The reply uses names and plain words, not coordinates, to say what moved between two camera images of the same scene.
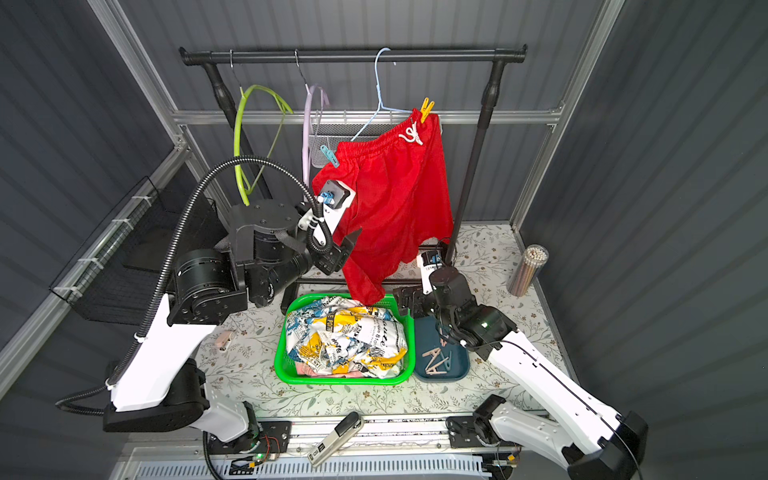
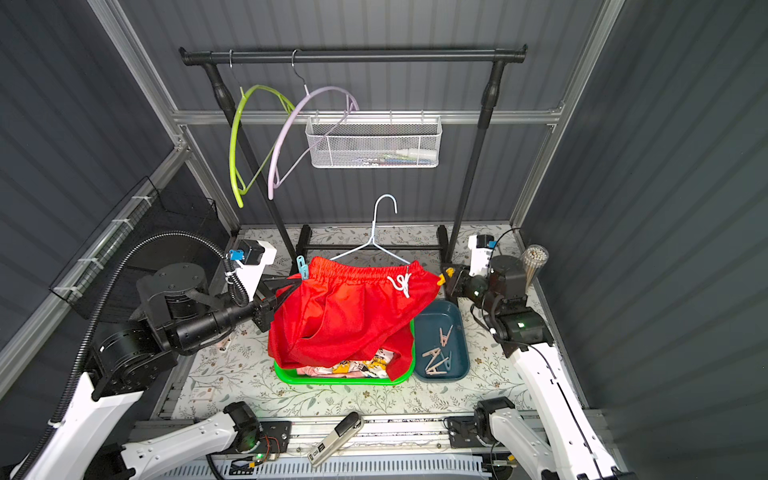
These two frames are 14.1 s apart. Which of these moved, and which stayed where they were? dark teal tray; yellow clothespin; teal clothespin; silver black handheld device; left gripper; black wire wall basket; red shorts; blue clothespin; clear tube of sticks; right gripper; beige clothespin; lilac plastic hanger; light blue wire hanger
Moved: red shorts; left gripper; light blue wire hanger; right gripper; blue clothespin; yellow clothespin; lilac plastic hanger
Stayed: black wire wall basket; silver black handheld device; clear tube of sticks; teal clothespin; beige clothespin; dark teal tray
